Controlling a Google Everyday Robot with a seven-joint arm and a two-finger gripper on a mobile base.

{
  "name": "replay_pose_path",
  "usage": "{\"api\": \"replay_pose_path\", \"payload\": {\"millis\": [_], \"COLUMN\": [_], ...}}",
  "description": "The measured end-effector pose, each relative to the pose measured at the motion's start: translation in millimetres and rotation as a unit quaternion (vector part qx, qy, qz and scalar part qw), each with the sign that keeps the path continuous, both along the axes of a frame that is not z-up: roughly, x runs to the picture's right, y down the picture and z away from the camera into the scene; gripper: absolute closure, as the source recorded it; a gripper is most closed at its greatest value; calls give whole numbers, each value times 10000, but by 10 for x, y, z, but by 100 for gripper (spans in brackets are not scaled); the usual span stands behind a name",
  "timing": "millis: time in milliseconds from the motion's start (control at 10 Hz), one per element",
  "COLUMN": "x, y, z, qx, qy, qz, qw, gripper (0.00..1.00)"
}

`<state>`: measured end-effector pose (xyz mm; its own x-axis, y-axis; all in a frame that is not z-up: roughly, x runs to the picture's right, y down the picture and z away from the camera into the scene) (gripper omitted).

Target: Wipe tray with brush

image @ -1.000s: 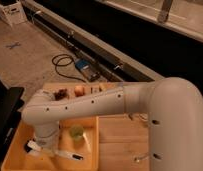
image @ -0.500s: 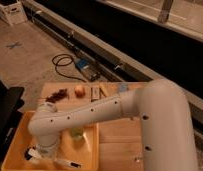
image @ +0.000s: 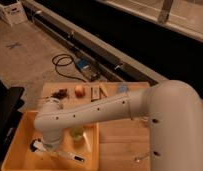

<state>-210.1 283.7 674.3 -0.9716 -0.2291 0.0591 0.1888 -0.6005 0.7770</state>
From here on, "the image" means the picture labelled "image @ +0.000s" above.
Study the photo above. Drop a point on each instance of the blue sponge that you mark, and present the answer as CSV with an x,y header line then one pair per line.
x,y
122,88

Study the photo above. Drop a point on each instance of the green cup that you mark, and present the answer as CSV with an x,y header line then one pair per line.
x,y
77,133

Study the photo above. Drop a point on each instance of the yellow plastic tray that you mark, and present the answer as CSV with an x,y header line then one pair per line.
x,y
20,157

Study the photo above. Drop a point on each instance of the metal fork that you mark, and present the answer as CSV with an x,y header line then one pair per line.
x,y
141,157

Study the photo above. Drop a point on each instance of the wooden board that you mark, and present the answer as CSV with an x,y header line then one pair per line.
x,y
121,141

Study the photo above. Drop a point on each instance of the brown rectangular box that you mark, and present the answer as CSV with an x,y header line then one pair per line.
x,y
95,93

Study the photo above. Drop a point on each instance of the white long-handled brush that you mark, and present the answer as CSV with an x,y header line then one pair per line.
x,y
38,146

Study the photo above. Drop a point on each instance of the blue power device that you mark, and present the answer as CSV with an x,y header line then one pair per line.
x,y
87,70

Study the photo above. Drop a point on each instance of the black chair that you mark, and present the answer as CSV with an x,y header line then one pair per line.
x,y
10,103

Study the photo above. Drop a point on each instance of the bunch of dark grapes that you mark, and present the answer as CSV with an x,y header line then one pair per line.
x,y
60,94

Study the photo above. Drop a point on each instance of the orange apple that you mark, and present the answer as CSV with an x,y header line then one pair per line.
x,y
79,91

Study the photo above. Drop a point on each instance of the white cardboard box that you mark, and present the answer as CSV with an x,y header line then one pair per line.
x,y
13,13

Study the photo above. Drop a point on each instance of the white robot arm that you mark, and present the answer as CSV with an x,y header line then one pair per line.
x,y
175,114

